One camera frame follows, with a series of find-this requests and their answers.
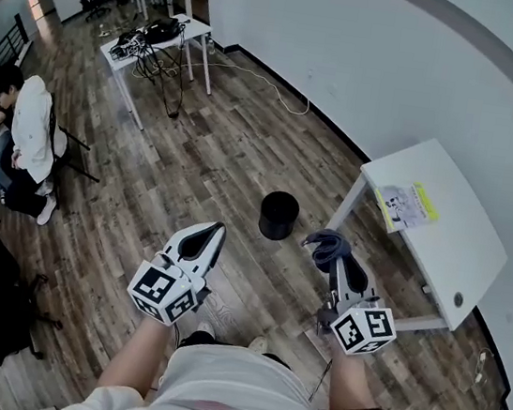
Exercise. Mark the person's left forearm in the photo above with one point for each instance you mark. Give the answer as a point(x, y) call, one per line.
point(133, 357)

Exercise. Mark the pile of black equipment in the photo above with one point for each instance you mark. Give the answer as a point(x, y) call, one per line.
point(147, 37)

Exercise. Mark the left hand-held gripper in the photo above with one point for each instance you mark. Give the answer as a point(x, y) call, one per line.
point(152, 286)

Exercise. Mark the white desk with grommet hole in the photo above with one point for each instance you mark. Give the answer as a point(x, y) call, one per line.
point(457, 256)

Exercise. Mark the person's black shorts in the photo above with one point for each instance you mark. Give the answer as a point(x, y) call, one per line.
point(197, 340)

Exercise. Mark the dark blue cloth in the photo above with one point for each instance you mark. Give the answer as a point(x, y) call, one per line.
point(326, 249)

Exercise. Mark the person's left white shoe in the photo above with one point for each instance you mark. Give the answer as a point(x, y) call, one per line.
point(207, 328)

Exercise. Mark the black round bin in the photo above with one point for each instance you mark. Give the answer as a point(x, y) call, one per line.
point(278, 219)

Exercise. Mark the person's right forearm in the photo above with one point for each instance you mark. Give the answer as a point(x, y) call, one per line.
point(352, 383)

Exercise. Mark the person's right white shoe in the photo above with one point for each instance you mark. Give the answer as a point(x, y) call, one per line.
point(259, 343)

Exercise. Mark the black office chair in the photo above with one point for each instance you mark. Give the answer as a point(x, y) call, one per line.
point(39, 315)
point(93, 3)

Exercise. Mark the small clear bottle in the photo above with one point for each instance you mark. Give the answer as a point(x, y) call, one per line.
point(210, 45)

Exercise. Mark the black folding chair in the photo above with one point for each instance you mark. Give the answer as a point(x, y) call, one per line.
point(73, 145)

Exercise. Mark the person's white shoe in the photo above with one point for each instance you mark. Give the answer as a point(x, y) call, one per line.
point(259, 343)
point(207, 328)

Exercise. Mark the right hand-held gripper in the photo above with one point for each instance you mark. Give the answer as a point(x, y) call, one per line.
point(362, 330)

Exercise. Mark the booklet with yellow strip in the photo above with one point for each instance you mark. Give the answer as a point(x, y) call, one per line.
point(405, 206)

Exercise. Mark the white desk with equipment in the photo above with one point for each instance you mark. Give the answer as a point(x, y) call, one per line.
point(196, 30)

